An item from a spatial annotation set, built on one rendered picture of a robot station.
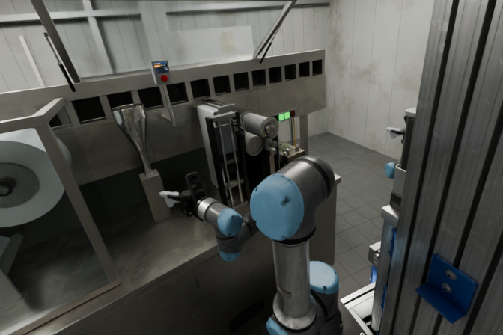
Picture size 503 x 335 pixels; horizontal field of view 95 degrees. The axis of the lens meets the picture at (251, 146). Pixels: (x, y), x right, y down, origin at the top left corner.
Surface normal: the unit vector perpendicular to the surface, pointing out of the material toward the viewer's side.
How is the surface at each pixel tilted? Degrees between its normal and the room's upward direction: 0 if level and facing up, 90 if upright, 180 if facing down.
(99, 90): 90
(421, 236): 90
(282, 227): 83
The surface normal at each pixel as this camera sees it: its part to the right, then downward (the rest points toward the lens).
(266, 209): -0.69, 0.22
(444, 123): -0.93, 0.23
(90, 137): 0.55, 0.26
